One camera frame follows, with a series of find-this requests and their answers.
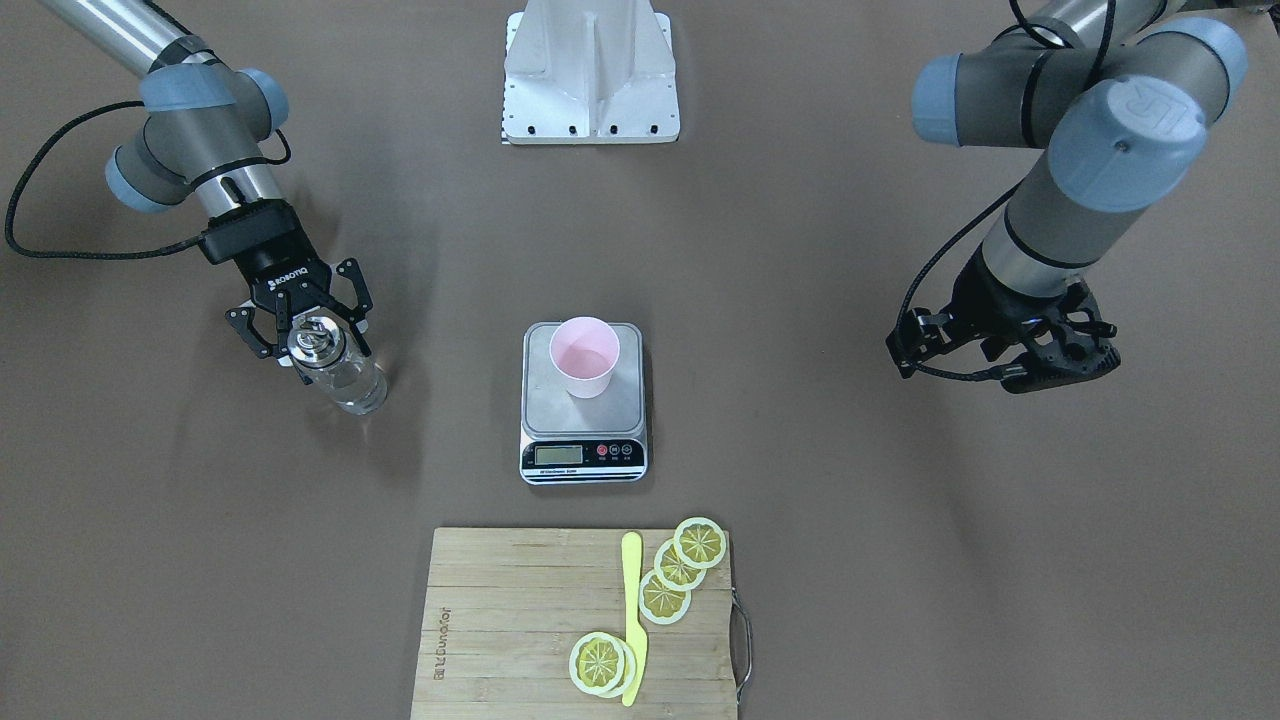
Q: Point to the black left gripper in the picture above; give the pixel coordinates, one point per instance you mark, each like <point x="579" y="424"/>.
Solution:
<point x="985" y="300"/>

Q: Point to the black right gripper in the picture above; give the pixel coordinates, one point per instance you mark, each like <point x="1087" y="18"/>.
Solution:
<point x="289" y="283"/>

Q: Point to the glass sauce bottle metal cap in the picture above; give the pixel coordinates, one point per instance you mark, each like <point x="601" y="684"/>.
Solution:
<point x="328" y="356"/>

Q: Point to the pink plastic cup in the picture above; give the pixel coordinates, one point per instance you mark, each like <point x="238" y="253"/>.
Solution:
<point x="585" y="350"/>

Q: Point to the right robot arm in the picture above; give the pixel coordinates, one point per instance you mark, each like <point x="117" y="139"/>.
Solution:
<point x="205" y="122"/>

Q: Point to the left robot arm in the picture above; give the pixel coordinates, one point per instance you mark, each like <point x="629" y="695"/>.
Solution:
<point x="1119" y="97"/>

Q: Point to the digital kitchen scale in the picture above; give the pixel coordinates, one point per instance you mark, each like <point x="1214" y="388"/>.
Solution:
<point x="567" y="440"/>

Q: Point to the bamboo cutting board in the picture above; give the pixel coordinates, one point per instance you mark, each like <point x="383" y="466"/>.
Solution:
<point x="504" y="607"/>

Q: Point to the yellow plastic knife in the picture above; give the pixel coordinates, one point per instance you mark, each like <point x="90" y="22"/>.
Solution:
<point x="636" y="638"/>

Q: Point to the lemon slice top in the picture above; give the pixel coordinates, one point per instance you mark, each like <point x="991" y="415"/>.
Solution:
<point x="700" y="543"/>

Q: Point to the lemon slice behind front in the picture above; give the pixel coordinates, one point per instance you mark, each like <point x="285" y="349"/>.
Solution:
<point x="629" y="670"/>

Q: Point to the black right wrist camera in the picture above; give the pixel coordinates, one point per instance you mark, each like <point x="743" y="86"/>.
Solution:
<point x="263" y="226"/>

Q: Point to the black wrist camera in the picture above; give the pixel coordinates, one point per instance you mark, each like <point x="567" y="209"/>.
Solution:
<point x="919" y="335"/>
<point x="263" y="226"/>

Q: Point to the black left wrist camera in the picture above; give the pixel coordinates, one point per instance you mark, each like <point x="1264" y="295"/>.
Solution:
<point x="919" y="335"/>

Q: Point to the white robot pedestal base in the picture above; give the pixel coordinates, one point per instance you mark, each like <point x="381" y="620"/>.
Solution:
<point x="589" y="73"/>

